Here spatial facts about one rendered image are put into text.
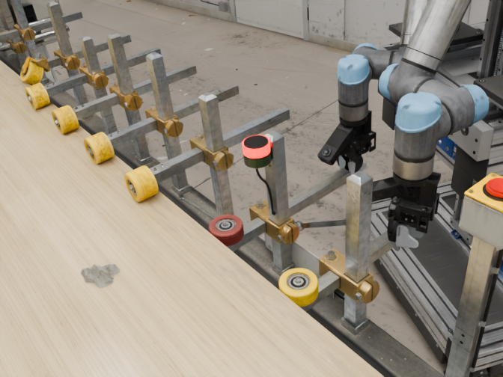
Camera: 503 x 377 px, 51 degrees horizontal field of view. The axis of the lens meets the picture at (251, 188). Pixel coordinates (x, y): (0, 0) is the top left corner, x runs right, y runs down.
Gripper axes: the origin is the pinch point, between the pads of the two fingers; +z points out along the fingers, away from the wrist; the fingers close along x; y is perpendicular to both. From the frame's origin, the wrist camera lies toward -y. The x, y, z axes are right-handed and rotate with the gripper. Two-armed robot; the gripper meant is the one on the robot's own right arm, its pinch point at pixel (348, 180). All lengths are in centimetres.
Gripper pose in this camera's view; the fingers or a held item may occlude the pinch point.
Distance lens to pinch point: 151.0
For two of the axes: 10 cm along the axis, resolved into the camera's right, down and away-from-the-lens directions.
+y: 7.7, -4.5, 4.4
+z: 1.2, 7.9, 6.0
